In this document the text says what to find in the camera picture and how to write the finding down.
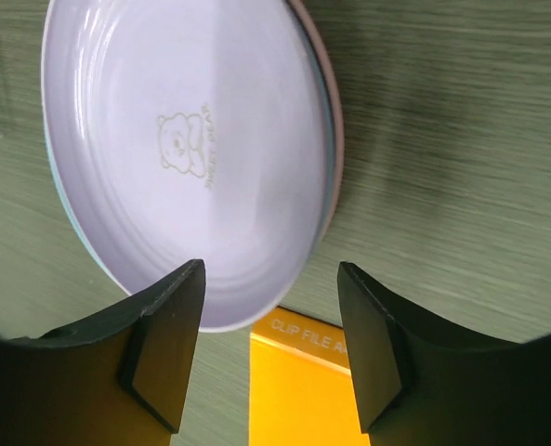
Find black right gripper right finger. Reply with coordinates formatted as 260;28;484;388
337;262;551;445

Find orange clip file folder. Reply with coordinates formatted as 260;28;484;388
248;307;370;446

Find blue plate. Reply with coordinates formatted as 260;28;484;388
41;22;333;269

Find lilac plate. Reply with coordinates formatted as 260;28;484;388
44;1;332;333

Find pink plate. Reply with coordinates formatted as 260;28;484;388
288;1;346;241

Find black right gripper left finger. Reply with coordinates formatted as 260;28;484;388
0;259;205;445

